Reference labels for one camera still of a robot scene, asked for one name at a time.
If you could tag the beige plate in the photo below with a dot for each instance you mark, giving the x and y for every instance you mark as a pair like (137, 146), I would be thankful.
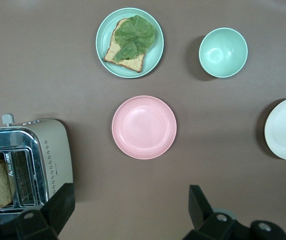
(285, 130)

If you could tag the green lettuce leaf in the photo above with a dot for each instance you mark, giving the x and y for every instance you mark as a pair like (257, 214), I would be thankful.
(135, 35)

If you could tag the pink plate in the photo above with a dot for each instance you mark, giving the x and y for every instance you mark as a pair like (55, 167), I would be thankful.
(144, 127)

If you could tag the brown table cloth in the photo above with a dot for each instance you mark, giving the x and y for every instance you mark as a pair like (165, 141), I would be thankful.
(220, 155)

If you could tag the beige and chrome toaster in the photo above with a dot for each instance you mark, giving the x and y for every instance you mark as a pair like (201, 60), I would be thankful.
(55, 150)

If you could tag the green plate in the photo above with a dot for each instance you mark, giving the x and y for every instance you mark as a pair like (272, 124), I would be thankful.
(102, 42)

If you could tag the green bowl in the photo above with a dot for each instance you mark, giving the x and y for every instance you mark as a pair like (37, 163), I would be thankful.
(223, 52)

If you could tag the bread slice with lettuce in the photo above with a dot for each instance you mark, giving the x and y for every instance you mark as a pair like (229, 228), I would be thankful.
(132, 65)

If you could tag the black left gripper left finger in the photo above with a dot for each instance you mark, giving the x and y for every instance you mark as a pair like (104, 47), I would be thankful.
(57, 212)

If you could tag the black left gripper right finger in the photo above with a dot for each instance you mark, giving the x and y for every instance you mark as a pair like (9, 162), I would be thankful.
(201, 212)

